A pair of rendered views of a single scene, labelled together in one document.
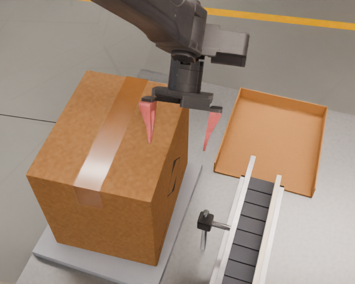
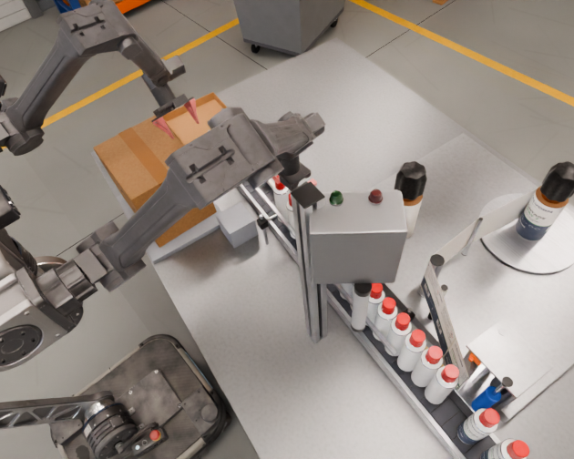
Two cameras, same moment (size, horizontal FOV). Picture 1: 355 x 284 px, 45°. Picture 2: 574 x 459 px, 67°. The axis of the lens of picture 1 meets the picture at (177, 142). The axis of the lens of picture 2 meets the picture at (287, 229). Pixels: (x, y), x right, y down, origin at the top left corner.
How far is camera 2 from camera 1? 0.83 m
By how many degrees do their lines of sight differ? 27
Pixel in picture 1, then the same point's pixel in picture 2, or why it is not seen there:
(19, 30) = not seen: outside the picture
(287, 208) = not seen: hidden behind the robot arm
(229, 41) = (173, 63)
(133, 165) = not seen: hidden behind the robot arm
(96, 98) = (117, 152)
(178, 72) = (161, 93)
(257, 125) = (189, 127)
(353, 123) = (230, 91)
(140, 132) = (158, 146)
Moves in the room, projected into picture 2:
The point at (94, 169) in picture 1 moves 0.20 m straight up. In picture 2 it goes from (159, 172) to (136, 123)
